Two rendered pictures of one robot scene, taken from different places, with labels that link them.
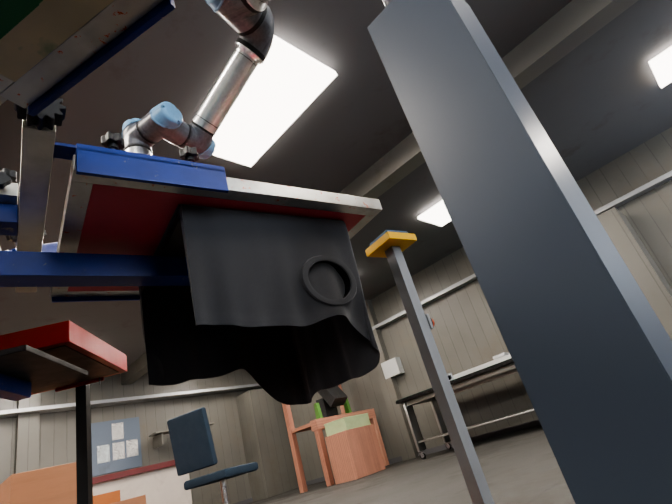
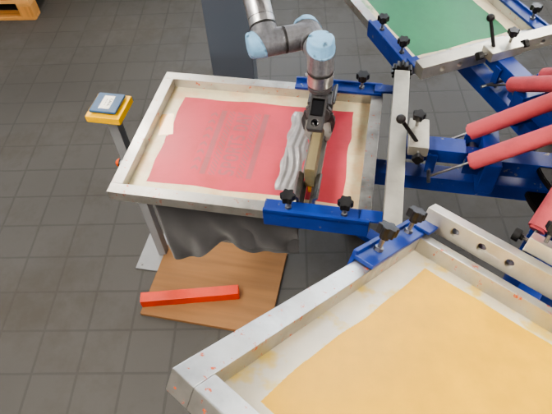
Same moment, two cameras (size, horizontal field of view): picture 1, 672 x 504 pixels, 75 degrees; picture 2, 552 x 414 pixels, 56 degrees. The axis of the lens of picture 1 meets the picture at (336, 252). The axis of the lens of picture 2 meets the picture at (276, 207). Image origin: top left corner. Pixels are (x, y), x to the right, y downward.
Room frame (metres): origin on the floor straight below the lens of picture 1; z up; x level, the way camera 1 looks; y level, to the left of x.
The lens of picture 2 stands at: (1.79, 1.35, 2.17)
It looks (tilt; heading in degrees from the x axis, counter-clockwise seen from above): 51 degrees down; 234
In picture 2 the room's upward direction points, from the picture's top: 4 degrees counter-clockwise
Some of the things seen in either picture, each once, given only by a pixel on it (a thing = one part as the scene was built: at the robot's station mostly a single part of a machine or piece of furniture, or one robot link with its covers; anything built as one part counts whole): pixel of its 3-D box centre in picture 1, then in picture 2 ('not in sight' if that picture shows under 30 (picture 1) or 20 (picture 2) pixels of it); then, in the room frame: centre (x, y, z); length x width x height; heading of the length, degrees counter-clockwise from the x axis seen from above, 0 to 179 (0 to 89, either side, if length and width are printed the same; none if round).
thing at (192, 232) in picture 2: (225, 346); (231, 232); (1.30, 0.41, 0.74); 0.46 x 0.04 x 0.42; 130
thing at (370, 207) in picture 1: (219, 246); (255, 141); (1.11, 0.32, 0.97); 0.79 x 0.58 x 0.04; 130
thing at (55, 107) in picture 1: (40, 114); (401, 73); (0.54, 0.43, 1.02); 0.07 x 0.06 x 0.07; 130
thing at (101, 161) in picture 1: (155, 176); (338, 92); (0.74, 0.32, 0.97); 0.30 x 0.05 x 0.07; 130
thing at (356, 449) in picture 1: (341, 408); not in sight; (8.20, 0.70, 1.10); 1.63 x 1.45 x 2.20; 140
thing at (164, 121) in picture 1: (165, 124); (304, 35); (0.93, 0.36, 1.30); 0.11 x 0.11 x 0.08; 65
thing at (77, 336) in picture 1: (48, 361); not in sight; (1.82, 1.38, 1.06); 0.61 x 0.46 x 0.12; 10
